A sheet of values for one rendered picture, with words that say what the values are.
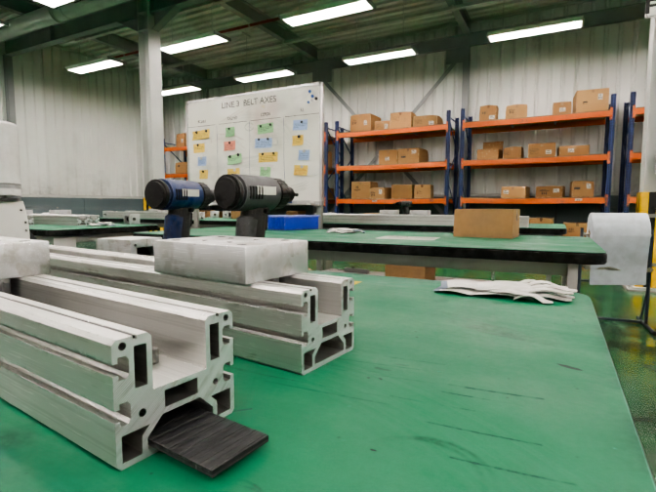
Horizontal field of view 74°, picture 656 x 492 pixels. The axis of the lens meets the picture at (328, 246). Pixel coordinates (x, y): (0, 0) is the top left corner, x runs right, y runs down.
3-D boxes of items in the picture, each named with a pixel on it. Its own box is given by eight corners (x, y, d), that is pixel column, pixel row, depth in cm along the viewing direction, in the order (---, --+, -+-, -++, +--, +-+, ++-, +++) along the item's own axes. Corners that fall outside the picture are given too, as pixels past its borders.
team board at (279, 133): (176, 304, 423) (169, 97, 405) (212, 294, 467) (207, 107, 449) (309, 323, 353) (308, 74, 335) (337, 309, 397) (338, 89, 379)
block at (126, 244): (89, 282, 95) (87, 239, 94) (132, 274, 106) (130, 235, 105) (122, 286, 91) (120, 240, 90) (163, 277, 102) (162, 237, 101)
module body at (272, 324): (-14, 289, 88) (-17, 247, 87) (41, 281, 96) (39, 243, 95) (302, 376, 43) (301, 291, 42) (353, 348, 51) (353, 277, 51)
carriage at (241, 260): (154, 293, 55) (152, 239, 54) (221, 280, 64) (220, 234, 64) (246, 310, 46) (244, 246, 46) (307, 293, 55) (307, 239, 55)
